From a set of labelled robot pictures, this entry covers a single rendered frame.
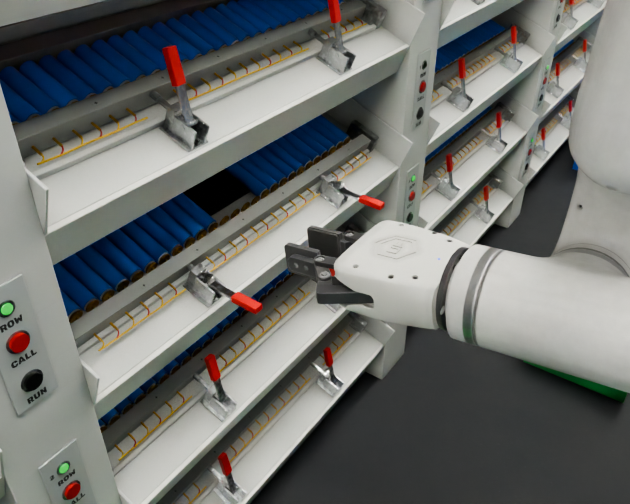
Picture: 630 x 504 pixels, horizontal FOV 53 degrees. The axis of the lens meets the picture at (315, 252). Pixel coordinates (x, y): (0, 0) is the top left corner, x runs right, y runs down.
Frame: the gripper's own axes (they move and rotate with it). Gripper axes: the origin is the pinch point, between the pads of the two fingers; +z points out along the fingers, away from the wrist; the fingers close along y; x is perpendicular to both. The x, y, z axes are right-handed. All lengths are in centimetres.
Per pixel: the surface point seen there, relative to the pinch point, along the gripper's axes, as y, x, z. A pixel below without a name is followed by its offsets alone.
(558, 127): -160, 44, 21
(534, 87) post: -110, 16, 14
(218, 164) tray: 0.0, -7.7, 11.3
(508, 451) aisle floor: -37, 60, -9
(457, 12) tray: -58, -11, 11
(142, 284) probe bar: 9.1, 3.3, 16.7
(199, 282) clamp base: 3.9, 5.3, 13.8
